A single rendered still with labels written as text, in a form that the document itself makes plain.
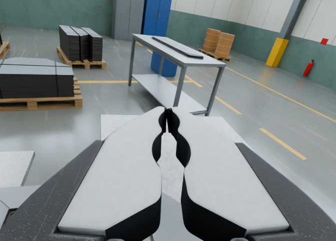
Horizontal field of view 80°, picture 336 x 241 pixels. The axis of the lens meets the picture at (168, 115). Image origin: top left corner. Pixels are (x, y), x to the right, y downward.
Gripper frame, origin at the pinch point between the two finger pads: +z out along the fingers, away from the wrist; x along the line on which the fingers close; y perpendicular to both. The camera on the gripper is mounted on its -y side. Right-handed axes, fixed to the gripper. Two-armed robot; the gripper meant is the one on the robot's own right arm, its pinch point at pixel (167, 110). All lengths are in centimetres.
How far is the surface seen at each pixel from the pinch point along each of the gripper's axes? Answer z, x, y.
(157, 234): 15.1, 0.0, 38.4
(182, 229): 16.6, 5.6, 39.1
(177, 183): 32, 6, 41
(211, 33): 819, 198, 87
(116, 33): 783, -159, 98
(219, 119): 77, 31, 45
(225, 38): 746, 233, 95
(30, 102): 226, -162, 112
